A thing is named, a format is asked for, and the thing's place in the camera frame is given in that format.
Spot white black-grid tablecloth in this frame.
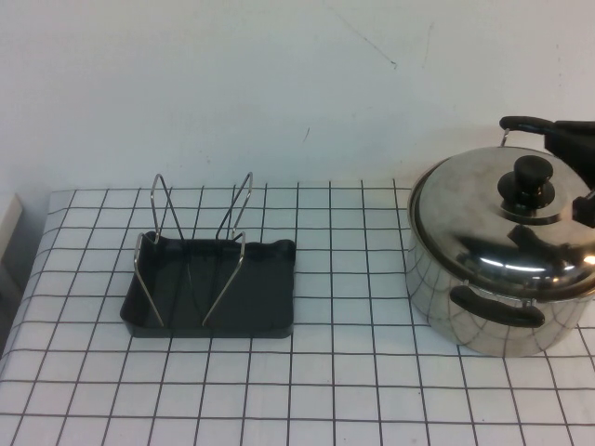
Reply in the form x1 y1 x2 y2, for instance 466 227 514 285
0 179 595 446

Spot black tray wire lid rack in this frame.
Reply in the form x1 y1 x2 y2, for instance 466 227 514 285
119 172 298 339

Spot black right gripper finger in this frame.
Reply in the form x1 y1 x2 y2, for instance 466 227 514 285
542 119 595 162
571 188 595 222

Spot stainless steel pot lid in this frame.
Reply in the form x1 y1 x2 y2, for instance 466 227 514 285
407 146 595 301

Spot stainless steel pot black handles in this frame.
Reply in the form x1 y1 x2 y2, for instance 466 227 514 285
404 115 595 359

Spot pale furniture panel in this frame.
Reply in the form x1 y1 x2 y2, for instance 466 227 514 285
0 193 23 301

